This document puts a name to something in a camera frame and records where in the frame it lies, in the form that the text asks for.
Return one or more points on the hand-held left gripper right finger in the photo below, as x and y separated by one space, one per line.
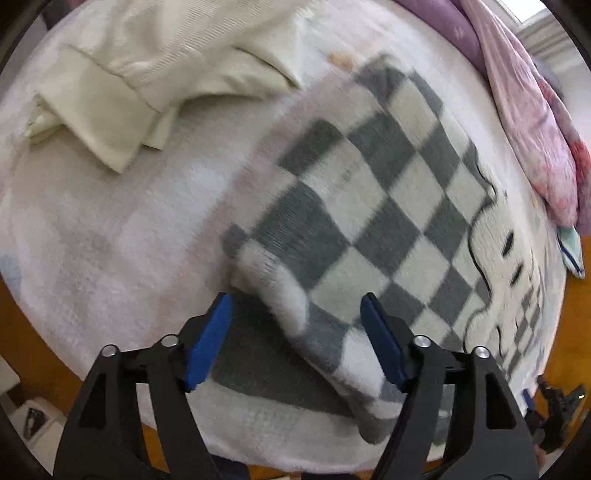
384 344

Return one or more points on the light teal cloth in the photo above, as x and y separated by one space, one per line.
571 251

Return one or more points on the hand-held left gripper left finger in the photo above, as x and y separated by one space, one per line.
210 344

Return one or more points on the grey white checkered sweater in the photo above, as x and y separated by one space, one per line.
364 217

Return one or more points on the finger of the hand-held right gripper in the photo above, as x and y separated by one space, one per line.
529 400

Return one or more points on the cream ribbed garment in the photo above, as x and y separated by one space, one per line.
152 55

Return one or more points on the window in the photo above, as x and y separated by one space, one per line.
526 9

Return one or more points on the pink floral quilt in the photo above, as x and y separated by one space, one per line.
531 120

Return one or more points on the white box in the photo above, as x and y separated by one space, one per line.
27 415

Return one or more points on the white fleece blanket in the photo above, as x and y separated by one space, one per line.
106 240

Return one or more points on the purple quilt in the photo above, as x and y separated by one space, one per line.
443 25

